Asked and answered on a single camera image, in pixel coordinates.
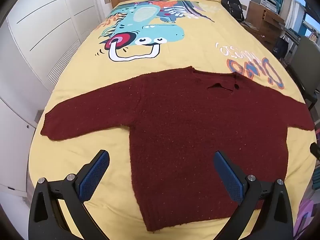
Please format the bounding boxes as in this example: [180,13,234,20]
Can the wooden desk with drawers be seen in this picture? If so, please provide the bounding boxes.
[241,1,286,53]

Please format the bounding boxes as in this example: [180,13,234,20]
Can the black backpack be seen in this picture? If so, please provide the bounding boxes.
[221,0,245,22]

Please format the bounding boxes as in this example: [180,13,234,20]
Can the dark blue bag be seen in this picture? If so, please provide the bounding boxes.
[274,36,291,58]

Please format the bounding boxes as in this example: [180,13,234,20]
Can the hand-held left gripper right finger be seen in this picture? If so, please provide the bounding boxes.
[212,151,294,240]

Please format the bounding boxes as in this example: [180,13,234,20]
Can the dark red knitted sweater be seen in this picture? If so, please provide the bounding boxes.
[40,66,315,232]

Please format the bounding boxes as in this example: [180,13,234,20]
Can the yellow printed bed blanket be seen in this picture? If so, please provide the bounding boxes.
[26,0,318,240]

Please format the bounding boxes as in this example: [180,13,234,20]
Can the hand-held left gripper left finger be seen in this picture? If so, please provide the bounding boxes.
[28,149,110,240]

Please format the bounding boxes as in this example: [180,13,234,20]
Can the grey green chair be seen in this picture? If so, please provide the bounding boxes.
[287,35,320,111]

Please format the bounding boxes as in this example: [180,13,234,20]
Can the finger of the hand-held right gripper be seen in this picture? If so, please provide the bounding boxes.
[309,142,320,161]

